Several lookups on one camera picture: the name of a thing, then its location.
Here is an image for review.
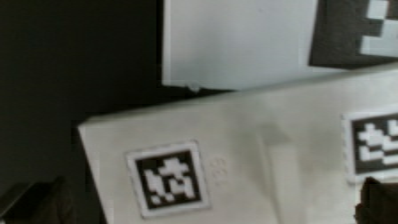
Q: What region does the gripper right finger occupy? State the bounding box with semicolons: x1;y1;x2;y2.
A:
353;177;398;224

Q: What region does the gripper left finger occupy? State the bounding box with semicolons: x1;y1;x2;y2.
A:
0;177;78;224

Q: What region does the white marker sheet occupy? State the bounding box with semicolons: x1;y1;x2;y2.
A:
161;0;398;91

